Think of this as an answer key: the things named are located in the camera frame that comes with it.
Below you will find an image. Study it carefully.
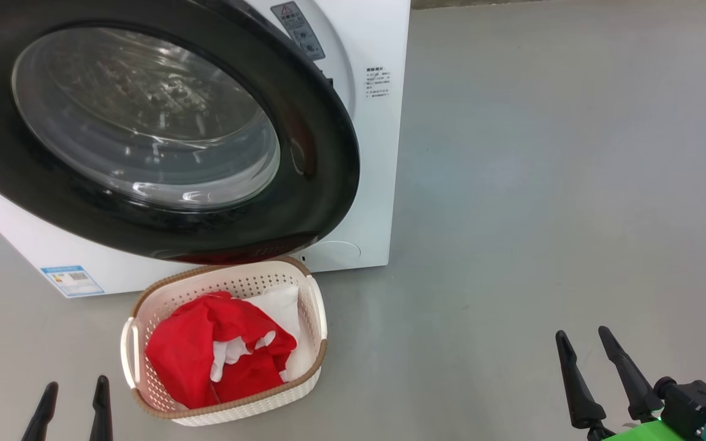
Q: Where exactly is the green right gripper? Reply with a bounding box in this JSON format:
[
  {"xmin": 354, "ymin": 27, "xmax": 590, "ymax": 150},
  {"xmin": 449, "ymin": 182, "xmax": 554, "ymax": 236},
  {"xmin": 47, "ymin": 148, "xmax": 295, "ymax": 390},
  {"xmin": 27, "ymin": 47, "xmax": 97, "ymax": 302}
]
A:
[{"xmin": 555, "ymin": 325, "xmax": 704, "ymax": 441}]

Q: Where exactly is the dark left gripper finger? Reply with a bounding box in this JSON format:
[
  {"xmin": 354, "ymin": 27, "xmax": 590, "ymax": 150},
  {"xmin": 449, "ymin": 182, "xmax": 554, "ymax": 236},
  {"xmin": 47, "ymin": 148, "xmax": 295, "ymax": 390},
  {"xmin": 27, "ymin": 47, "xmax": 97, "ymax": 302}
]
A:
[
  {"xmin": 20, "ymin": 381, "xmax": 60, "ymax": 441},
  {"xmin": 88, "ymin": 375, "xmax": 114, "ymax": 441}
]

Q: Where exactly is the plain red garment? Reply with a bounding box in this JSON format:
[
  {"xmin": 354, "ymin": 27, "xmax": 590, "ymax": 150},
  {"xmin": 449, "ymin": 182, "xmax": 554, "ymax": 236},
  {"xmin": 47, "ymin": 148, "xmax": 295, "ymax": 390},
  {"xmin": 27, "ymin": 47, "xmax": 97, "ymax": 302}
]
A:
[{"xmin": 145, "ymin": 291, "xmax": 298, "ymax": 410}]

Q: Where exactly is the black washer door with glass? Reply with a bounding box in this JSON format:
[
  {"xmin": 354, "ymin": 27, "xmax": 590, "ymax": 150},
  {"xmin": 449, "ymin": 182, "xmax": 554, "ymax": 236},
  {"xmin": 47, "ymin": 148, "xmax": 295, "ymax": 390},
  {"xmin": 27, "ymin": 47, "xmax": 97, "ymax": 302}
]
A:
[{"xmin": 0, "ymin": 0, "xmax": 362, "ymax": 266}]

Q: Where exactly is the cream laundry basket brown rim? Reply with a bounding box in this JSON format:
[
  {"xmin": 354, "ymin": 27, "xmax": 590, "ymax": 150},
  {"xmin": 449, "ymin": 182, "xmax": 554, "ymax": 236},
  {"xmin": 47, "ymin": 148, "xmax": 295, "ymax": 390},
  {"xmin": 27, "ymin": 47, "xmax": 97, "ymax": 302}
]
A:
[{"xmin": 120, "ymin": 257, "xmax": 328, "ymax": 428}]

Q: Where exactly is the white front-load washing machine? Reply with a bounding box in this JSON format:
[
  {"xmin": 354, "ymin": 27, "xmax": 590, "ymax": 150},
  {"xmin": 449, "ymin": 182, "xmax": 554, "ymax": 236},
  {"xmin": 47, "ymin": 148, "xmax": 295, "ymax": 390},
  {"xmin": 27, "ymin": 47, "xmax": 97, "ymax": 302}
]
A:
[{"xmin": 0, "ymin": 0, "xmax": 412, "ymax": 300}]

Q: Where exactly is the blue energy label sticker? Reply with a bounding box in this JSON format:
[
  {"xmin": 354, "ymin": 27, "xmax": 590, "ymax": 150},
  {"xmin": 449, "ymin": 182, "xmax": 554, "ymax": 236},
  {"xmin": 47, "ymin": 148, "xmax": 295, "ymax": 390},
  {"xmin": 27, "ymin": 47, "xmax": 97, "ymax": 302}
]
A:
[{"xmin": 40, "ymin": 264, "xmax": 106, "ymax": 300}]

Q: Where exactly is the round white filter cover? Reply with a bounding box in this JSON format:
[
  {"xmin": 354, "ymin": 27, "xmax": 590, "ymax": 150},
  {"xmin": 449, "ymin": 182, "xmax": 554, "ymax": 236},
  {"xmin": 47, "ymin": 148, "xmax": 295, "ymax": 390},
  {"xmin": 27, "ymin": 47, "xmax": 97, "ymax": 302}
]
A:
[{"xmin": 309, "ymin": 240, "xmax": 362, "ymax": 271}]

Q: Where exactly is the small printed text sticker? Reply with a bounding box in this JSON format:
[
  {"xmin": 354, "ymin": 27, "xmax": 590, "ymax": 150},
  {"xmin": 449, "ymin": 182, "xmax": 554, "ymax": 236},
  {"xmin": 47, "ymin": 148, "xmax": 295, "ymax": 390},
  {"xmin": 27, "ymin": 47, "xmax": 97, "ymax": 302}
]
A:
[{"xmin": 365, "ymin": 66, "xmax": 392, "ymax": 100}]

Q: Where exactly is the grey warning label sticker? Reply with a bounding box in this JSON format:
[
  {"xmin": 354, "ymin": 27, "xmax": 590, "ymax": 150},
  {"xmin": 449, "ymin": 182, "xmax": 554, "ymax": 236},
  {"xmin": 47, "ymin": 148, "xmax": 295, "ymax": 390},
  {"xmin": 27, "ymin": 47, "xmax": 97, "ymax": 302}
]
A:
[{"xmin": 270, "ymin": 1, "xmax": 327, "ymax": 62}]

